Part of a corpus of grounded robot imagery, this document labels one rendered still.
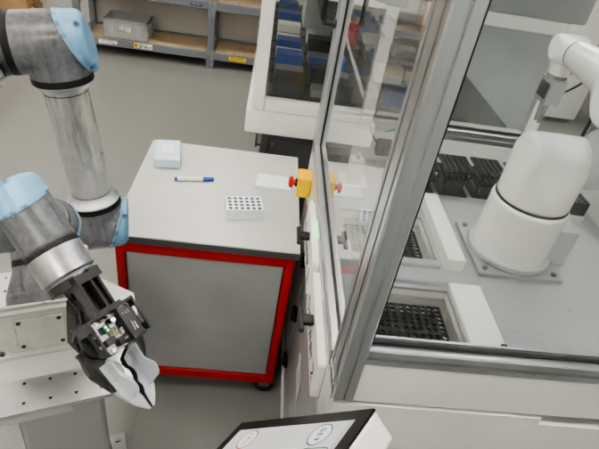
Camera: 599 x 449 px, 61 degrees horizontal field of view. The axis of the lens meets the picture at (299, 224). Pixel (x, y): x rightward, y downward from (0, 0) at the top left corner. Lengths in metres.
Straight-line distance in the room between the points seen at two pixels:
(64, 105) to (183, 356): 1.15
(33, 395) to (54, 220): 0.59
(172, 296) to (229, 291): 0.19
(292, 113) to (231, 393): 1.14
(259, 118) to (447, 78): 1.53
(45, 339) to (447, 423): 0.87
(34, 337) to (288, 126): 1.29
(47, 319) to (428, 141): 0.90
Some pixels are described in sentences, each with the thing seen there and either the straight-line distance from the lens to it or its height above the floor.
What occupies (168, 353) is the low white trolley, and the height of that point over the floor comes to 0.22.
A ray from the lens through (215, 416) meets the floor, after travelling 2.09.
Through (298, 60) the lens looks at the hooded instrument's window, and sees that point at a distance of 2.05.
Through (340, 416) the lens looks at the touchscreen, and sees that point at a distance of 0.73.
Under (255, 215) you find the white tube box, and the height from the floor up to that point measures 0.78.
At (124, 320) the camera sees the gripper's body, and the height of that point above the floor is 1.22.
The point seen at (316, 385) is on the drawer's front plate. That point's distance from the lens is 1.12.
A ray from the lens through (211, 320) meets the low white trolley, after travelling 1.83.
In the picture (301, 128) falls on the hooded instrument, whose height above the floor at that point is 0.85.
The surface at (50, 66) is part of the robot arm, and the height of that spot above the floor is 1.37.
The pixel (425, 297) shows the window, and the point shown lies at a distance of 0.86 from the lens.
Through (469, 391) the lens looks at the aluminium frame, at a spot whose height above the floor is 1.00.
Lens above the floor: 1.75
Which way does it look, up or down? 36 degrees down
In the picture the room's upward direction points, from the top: 10 degrees clockwise
